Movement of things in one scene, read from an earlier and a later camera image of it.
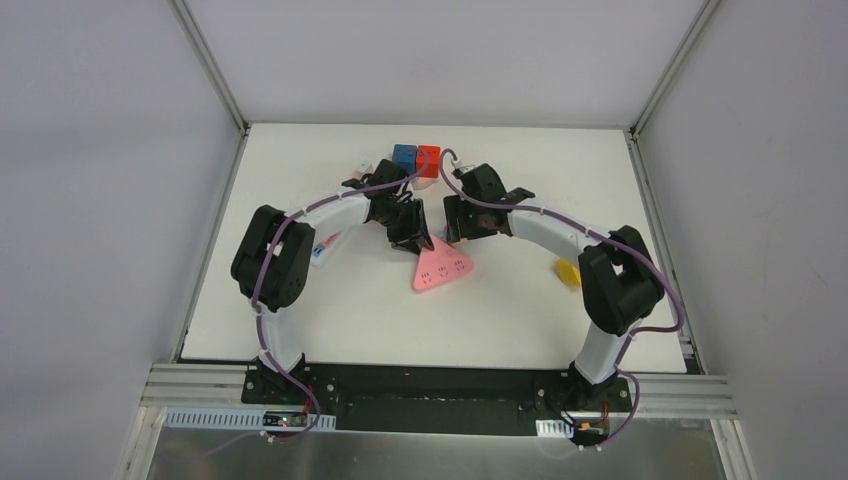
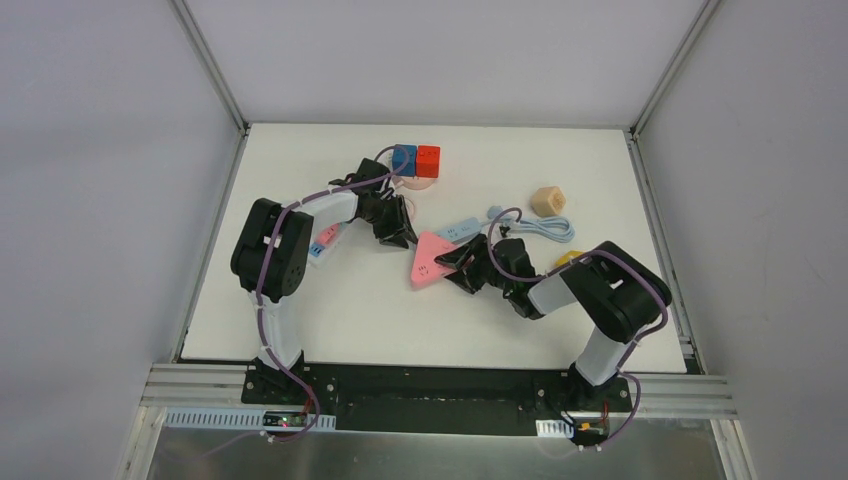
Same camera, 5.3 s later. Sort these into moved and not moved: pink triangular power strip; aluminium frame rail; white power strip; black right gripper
Moved: black right gripper
Not moved: aluminium frame rail; white power strip; pink triangular power strip
